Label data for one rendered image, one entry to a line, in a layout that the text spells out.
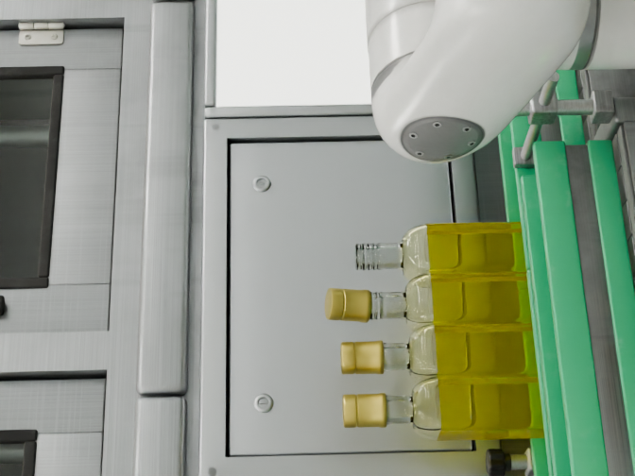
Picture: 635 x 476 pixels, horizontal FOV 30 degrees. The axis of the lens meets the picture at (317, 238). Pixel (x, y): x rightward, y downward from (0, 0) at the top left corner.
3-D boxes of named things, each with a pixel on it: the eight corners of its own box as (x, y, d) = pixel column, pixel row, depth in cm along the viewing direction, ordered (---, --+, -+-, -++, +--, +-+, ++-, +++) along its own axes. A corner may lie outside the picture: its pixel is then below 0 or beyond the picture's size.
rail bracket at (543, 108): (586, 146, 130) (472, 148, 130) (623, 60, 115) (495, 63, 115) (590, 170, 129) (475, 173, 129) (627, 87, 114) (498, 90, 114)
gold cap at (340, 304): (362, 297, 129) (323, 295, 128) (371, 284, 126) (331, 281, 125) (364, 328, 127) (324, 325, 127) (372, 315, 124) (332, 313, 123)
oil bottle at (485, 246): (585, 239, 134) (396, 244, 133) (596, 217, 128) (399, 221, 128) (592, 285, 131) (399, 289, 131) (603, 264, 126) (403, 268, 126)
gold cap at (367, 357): (381, 347, 127) (339, 348, 126) (383, 335, 123) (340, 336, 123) (383, 379, 125) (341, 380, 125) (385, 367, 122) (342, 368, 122)
